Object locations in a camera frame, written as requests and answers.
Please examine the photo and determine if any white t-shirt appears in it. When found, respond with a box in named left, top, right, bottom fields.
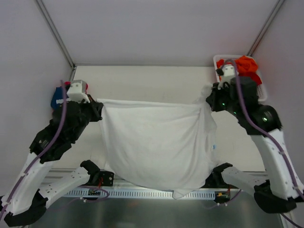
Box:
left=100, top=86, right=218, bottom=199

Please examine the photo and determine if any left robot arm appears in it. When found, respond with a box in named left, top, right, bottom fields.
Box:
left=0, top=97, right=104, bottom=227

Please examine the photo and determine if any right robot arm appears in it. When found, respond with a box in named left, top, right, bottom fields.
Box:
left=206, top=77, right=304, bottom=214

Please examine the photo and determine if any folded blue printed t-shirt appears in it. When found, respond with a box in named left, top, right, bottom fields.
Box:
left=50, top=86, right=68, bottom=111

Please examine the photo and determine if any red t-shirt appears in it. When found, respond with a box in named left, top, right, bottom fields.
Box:
left=239, top=72, right=262, bottom=86

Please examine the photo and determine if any white plastic basket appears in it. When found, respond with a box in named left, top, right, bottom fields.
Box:
left=213, top=54, right=267, bottom=102

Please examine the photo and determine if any orange t-shirt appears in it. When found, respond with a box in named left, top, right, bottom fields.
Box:
left=215, top=55, right=259, bottom=74

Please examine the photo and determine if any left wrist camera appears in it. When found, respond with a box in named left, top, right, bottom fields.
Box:
left=67, top=80, right=90, bottom=103

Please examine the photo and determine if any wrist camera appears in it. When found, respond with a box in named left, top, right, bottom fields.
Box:
left=216, top=64, right=238, bottom=89
left=67, top=80, right=90, bottom=103

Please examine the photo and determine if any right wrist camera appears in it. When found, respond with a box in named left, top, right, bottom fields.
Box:
left=216, top=64, right=238, bottom=89

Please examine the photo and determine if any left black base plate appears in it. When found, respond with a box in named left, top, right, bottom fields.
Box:
left=85, top=171, right=114, bottom=187

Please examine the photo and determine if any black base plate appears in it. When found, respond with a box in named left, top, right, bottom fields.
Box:
left=201, top=173, right=237, bottom=189
left=85, top=171, right=114, bottom=187

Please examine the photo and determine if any left aluminium frame post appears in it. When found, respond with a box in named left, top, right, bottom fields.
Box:
left=34, top=0, right=76, bottom=69

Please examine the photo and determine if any aluminium frame post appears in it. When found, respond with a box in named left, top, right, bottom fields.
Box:
left=34, top=0, right=76, bottom=69
left=247, top=0, right=286, bottom=57

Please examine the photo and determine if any aluminium mounting rail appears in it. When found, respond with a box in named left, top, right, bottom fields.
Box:
left=28, top=167, right=285, bottom=192

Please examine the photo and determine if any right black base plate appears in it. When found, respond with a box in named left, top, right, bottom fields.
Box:
left=201, top=173, right=237, bottom=189

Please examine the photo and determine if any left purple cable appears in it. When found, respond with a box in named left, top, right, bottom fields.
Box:
left=0, top=79, right=110, bottom=219

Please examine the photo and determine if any right aluminium frame post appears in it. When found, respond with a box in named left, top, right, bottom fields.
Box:
left=247, top=0, right=286, bottom=57

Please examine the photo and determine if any white slotted cable duct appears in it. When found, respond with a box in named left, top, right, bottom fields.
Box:
left=65, top=188, right=216, bottom=200

